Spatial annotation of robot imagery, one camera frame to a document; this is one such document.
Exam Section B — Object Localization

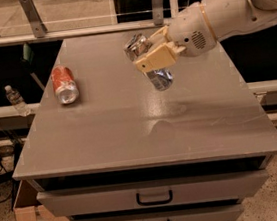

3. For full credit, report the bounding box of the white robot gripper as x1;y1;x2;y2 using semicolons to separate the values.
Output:
134;2;217;73

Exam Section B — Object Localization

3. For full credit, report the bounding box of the crushed silver redbull can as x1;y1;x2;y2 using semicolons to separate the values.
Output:
124;34;173;92

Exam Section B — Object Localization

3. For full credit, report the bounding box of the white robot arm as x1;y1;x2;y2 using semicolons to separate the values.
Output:
134;0;277;73

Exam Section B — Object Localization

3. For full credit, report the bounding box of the red soda can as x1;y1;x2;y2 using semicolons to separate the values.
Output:
50;66;79;105

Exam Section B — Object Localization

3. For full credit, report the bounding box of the grey drawer cabinet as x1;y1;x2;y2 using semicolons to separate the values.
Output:
14;33;277;221

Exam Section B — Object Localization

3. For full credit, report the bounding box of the small water bottle on ledge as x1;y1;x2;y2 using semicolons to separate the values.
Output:
5;85;31;117

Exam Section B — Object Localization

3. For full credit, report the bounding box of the upper grey drawer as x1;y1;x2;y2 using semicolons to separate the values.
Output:
37;170;269;216

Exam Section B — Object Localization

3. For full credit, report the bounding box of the cardboard box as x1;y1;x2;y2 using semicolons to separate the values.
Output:
13;181;68;221

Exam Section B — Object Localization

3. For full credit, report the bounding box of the middle metal bracket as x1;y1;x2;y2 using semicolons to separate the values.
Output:
151;0;164;26

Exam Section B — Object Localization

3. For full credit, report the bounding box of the metal bracket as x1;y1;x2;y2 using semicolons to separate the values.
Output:
151;0;164;26
18;0;47;38

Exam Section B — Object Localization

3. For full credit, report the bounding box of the left metal bracket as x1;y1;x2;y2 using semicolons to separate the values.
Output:
18;0;47;38

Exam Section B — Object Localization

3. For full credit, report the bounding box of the green handled tool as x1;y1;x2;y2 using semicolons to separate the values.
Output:
21;44;45;91

